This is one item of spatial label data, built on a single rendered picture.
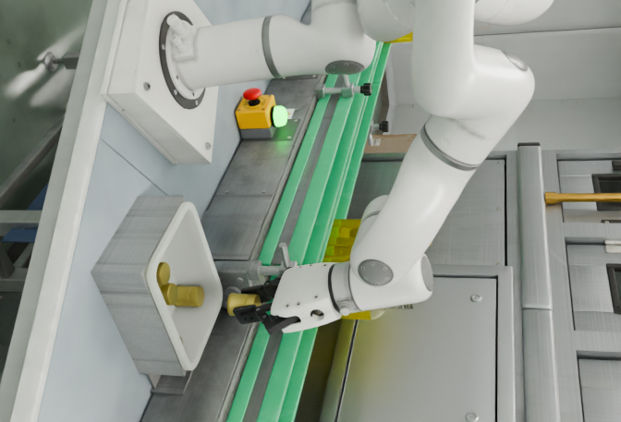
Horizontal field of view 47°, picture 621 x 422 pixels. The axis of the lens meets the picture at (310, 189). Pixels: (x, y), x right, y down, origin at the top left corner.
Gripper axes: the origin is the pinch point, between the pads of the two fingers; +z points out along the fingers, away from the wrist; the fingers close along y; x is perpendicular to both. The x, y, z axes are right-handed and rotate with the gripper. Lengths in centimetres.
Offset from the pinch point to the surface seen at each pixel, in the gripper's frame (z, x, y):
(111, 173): 10.6, 27.1, 2.6
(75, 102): 16.8, 35.9, 12.0
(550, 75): -4, -295, 616
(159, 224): 6.4, 18.1, 0.0
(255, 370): 5.3, -12.6, -1.8
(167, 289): 9.3, 8.7, -3.3
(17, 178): 66, 15, 39
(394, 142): 114, -220, 428
